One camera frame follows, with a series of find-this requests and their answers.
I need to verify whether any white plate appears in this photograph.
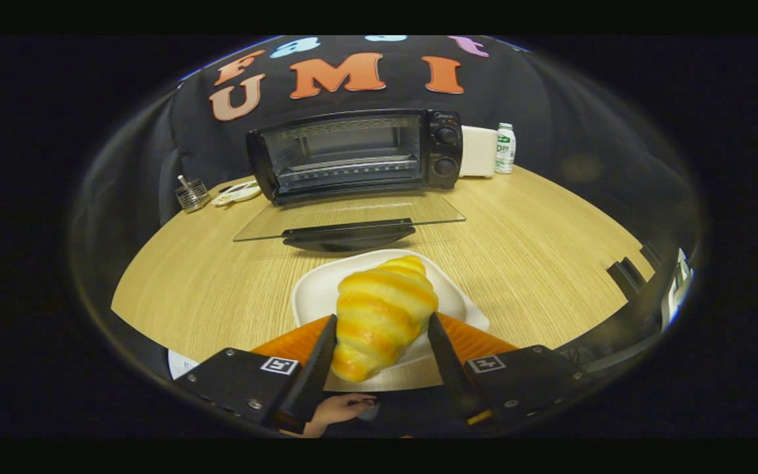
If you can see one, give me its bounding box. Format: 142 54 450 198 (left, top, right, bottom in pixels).
291 249 490 393

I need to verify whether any white paper sheet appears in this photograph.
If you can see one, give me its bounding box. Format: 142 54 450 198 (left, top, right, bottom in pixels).
168 349 199 381

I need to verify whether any white bottle green label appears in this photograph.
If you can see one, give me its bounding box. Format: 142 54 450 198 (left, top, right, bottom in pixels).
495 122 517 174

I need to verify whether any white boxy appliance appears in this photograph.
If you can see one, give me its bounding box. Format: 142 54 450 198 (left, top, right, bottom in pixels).
459 126 499 178

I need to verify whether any white remote control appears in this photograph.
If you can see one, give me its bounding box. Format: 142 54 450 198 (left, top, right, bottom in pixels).
212 181 263 207

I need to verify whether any yellow croissant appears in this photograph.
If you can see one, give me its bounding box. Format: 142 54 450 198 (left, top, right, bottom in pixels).
331 255 440 383

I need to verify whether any metal wire holder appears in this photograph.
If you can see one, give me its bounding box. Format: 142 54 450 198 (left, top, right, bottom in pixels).
175 175 211 213

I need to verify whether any black toaster oven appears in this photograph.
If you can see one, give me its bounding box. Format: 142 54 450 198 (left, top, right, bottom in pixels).
233 109 467 253

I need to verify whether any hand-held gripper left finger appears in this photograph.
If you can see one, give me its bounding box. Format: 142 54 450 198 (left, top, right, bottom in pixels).
174 315 339 434

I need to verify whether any black angular object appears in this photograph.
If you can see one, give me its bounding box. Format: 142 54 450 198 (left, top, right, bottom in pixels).
606 242 664 300

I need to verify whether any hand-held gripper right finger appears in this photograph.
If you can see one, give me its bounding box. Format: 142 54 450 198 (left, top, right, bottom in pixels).
427 312 594 427

